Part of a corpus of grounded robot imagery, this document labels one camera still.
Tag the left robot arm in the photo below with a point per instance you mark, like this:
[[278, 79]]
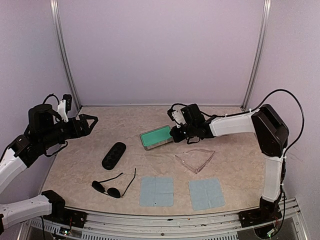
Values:
[[46, 128]]

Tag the black oval glasses case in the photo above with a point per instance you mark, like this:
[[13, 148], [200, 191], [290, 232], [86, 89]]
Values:
[[113, 156]]

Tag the blue cleaning cloth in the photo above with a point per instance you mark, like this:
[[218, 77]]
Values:
[[156, 191], [206, 194]]

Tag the aluminium corner post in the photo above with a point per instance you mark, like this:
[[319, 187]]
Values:
[[54, 6], [258, 54]]

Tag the right aluminium corner post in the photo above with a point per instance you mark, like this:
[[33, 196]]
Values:
[[258, 54]]

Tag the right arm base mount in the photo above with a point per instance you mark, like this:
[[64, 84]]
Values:
[[266, 212]]

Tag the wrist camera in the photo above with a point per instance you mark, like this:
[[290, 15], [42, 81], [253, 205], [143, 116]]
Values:
[[64, 107], [183, 114]]

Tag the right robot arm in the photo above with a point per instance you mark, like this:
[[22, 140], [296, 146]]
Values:
[[272, 136]]

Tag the left aluminium corner post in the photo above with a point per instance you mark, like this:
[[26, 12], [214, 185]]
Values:
[[54, 6]]

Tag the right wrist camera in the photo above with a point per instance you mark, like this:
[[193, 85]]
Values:
[[183, 114]]

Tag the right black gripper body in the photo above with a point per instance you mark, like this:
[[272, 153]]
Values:
[[179, 137]]

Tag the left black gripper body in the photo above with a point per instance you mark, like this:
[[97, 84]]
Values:
[[73, 132]]

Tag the black round sunglasses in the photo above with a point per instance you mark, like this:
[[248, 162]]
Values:
[[112, 191]]

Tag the aluminium front rail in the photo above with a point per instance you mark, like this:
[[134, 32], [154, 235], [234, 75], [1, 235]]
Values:
[[213, 225]]

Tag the grey glasses case green lining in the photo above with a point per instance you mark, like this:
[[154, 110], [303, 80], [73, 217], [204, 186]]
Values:
[[156, 137]]

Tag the clear frame glasses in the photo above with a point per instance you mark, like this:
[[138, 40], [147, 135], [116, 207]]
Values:
[[196, 169]]

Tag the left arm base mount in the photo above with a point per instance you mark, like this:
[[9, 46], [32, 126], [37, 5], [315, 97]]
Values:
[[65, 212]]

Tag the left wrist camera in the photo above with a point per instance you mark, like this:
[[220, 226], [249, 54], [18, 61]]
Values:
[[64, 107]]

